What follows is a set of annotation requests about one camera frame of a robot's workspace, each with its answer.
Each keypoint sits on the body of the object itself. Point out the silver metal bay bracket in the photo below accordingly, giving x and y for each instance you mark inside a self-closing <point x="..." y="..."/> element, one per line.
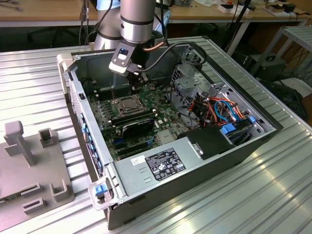
<point x="224" y="91"/>

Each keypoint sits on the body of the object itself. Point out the black plastic drive cover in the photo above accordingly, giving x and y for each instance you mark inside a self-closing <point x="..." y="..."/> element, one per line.
<point x="209" y="141"/>

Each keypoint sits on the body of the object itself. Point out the small black device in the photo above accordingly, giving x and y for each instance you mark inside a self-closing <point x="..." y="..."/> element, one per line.
<point x="290" y="7"/>

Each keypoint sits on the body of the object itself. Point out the grey power supply unit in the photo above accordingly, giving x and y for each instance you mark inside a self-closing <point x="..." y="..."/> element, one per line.
<point x="131" y="175"/>

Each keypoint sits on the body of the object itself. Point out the silver metal drive cage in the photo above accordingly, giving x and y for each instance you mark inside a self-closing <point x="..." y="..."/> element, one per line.
<point x="190" y="83"/>

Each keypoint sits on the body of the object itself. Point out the silver square CPU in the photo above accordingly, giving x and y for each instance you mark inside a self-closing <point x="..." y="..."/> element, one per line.
<point x="130" y="103"/>

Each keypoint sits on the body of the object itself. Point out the white papers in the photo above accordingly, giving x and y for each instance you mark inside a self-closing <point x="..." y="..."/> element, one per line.
<point x="207" y="2"/>

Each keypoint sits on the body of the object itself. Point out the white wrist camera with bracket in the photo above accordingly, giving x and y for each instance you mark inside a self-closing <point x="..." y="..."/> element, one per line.
<point x="119" y="68"/>

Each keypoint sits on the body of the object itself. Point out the black expansion slot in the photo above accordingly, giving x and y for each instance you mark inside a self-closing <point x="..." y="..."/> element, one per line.
<point x="134" y="151"/>
<point x="131" y="146"/>

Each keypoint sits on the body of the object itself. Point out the brown cardboard box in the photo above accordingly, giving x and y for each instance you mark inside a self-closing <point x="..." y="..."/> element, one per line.
<point x="274" y="9"/>

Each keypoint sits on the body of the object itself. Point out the white sheet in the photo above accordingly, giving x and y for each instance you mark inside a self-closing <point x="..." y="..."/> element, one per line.
<point x="302" y="87"/>

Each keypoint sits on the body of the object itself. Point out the thin metal locking lever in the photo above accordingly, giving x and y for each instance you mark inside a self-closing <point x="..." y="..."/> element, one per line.
<point x="113" y="92"/>

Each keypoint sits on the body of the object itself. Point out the black bag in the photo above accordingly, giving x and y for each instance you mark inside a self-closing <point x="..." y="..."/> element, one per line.
<point x="287" y="97"/>

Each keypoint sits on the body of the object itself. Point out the blue case latch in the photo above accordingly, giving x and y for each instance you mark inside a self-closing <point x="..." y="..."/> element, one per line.
<point x="99" y="190"/>

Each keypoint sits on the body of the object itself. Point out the silver chipset heatsink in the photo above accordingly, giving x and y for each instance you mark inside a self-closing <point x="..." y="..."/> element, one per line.
<point x="165" y="136"/>

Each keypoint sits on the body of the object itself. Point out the black RAM stick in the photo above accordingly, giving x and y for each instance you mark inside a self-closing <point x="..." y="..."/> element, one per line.
<point x="117" y="123"/>

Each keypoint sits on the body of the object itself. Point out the black RAM slot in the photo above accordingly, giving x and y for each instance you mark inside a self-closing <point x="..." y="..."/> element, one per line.
<point x="114" y="95"/>
<point x="109" y="89"/>

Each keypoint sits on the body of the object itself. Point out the small blue plastic clip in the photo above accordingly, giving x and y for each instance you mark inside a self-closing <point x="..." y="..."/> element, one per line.
<point x="251" y="120"/>

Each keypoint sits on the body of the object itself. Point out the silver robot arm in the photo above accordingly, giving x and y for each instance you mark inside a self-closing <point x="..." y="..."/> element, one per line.
<point x="136" y="26"/>

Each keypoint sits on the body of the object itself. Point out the grey metal shelf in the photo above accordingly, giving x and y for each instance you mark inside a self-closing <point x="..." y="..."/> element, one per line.
<point x="299" y="36"/>

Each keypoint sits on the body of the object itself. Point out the blue expansion slot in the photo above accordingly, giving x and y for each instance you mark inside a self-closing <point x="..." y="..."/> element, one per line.
<point x="119" y="140"/>

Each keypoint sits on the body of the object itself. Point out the hard disk in blue carrier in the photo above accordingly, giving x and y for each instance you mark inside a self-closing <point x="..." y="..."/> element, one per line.
<point x="228" y="128"/>

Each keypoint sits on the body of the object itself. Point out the green motherboard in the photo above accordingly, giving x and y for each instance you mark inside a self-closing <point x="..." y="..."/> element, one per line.
<point x="168" y="117"/>

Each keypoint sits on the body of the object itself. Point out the CPU socket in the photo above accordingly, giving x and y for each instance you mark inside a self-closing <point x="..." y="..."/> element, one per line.
<point x="119" y="107"/>

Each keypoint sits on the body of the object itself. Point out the black graphics card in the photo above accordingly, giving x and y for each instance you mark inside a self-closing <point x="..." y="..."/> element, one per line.
<point x="136" y="129"/>

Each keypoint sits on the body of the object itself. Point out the black equipment case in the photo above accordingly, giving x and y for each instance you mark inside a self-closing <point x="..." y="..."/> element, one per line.
<point x="271" y="67"/>

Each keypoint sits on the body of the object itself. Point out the white box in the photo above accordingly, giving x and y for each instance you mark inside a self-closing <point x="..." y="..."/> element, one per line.
<point x="240" y="9"/>

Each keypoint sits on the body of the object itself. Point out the dark grey PC case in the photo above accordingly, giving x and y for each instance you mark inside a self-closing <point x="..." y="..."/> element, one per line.
<point x="170" y="195"/>

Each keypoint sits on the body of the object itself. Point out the grey plastic parts rack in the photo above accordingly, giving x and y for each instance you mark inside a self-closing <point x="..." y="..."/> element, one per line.
<point x="29" y="175"/>

